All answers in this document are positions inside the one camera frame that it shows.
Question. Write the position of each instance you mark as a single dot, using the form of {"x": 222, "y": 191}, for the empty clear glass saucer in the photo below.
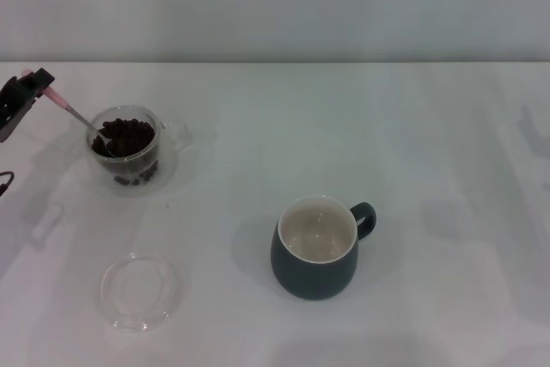
{"x": 142, "y": 294}

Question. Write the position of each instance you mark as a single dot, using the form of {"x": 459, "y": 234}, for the dark green ceramic mug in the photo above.
{"x": 313, "y": 274}

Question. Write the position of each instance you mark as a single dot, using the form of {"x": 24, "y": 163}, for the spilled coffee beans on saucer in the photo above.
{"x": 148, "y": 174}

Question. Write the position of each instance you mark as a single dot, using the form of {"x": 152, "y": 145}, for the coffee beans pile in glass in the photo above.
{"x": 129, "y": 137}

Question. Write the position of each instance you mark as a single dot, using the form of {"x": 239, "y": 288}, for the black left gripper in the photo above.
{"x": 10, "y": 120}

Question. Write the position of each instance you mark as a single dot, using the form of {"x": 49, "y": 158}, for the clear glass saucer with beans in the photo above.
{"x": 167, "y": 169}

